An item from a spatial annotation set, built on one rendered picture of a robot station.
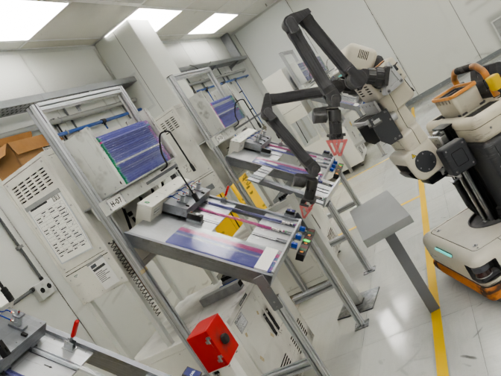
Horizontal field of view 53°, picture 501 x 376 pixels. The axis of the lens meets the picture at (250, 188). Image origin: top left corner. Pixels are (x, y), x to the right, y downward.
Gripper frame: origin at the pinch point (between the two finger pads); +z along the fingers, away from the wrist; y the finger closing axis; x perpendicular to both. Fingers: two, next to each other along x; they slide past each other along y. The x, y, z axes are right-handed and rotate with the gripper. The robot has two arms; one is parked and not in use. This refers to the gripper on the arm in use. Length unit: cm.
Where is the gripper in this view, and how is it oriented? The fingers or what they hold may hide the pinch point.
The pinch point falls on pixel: (306, 213)
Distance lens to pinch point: 271.3
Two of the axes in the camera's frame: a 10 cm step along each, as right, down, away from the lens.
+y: -2.8, 2.9, -9.2
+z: -1.6, 9.3, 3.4
